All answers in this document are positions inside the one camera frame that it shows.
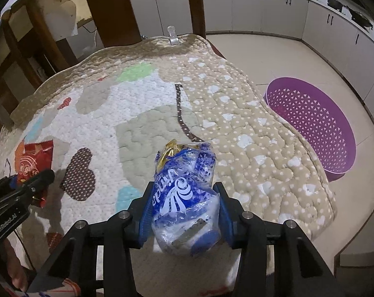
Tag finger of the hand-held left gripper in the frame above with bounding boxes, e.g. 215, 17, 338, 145
21, 169, 56, 199
0, 175, 20, 200

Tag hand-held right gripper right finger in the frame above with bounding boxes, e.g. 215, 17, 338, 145
212, 182, 345, 297

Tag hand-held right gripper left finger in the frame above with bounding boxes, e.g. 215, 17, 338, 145
27, 181, 155, 297

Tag red snack wrapper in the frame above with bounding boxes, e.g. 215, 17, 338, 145
16, 140, 54, 208

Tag blue and white plastic bag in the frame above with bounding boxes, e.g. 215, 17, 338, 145
151, 141, 222, 257

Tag gold foil wrapper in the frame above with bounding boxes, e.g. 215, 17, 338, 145
158, 139, 183, 165

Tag purple perforated plastic basket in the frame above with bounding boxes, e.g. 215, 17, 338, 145
264, 77, 357, 182

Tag person's left forearm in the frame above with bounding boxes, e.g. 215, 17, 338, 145
3, 241, 28, 292

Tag dark wooden shelf unit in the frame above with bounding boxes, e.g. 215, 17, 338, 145
0, 0, 93, 130

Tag quilted patchwork blanket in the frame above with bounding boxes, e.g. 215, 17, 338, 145
0, 34, 338, 297

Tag white box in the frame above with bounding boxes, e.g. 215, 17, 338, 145
44, 0, 78, 41

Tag brown wooden chair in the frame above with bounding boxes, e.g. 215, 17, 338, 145
81, 0, 206, 49

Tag clear plastic clip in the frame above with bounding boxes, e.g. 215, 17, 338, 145
167, 25, 179, 45

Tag grey kitchen cabinets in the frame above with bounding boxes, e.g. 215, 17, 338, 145
125, 0, 374, 106

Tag black wok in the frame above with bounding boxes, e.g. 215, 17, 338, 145
349, 8, 374, 29

